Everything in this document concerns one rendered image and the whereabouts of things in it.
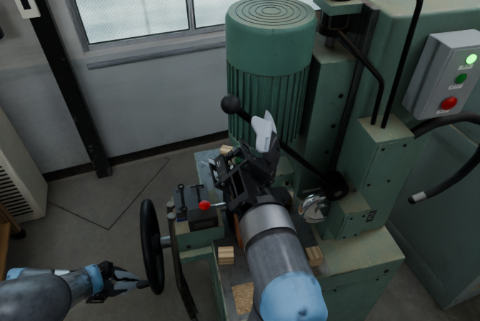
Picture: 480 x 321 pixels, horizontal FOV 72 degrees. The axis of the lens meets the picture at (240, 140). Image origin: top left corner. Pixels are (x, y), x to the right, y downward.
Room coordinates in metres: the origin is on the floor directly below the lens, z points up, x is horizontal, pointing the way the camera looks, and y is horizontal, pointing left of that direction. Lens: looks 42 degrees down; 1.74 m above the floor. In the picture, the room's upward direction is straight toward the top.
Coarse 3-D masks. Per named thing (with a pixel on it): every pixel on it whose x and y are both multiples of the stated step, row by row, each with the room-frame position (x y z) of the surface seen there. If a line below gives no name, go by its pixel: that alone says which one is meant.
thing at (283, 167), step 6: (282, 162) 0.65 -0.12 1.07; (288, 162) 0.65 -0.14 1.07; (276, 168) 0.63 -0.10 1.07; (282, 168) 0.63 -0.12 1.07; (288, 168) 0.63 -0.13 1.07; (276, 174) 0.60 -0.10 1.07; (282, 174) 0.60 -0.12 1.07; (288, 174) 0.61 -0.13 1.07; (276, 180) 0.60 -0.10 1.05; (282, 180) 0.60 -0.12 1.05; (276, 186) 0.60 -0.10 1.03
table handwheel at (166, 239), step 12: (144, 204) 0.60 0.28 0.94; (144, 216) 0.55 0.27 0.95; (156, 216) 0.67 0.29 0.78; (144, 228) 0.51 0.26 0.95; (156, 228) 0.65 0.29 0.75; (144, 240) 0.48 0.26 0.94; (156, 240) 0.54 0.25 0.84; (168, 240) 0.55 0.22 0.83; (144, 252) 0.46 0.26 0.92; (156, 252) 0.52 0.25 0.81; (144, 264) 0.44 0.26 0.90; (156, 264) 0.54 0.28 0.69; (156, 276) 0.42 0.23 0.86; (156, 288) 0.41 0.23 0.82
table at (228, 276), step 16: (208, 160) 0.83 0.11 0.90; (208, 176) 0.75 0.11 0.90; (224, 224) 0.56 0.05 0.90; (224, 240) 0.51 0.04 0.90; (192, 256) 0.47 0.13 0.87; (208, 256) 0.48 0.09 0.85; (240, 256) 0.46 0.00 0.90; (224, 272) 0.41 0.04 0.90; (240, 272) 0.41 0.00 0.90; (224, 288) 0.37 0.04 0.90; (224, 304) 0.33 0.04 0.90; (240, 320) 0.29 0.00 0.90
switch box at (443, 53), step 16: (448, 32) 0.59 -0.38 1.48; (464, 32) 0.59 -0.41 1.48; (432, 48) 0.56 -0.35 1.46; (448, 48) 0.53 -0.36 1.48; (464, 48) 0.53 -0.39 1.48; (432, 64) 0.55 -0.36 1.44; (448, 64) 0.52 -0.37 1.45; (464, 64) 0.53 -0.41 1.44; (416, 80) 0.57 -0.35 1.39; (432, 80) 0.53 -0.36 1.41; (448, 80) 0.53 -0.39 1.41; (416, 96) 0.55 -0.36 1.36; (432, 96) 0.52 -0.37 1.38; (448, 96) 0.53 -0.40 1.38; (464, 96) 0.54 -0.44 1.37; (416, 112) 0.53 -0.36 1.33; (432, 112) 0.53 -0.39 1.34; (448, 112) 0.54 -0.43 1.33
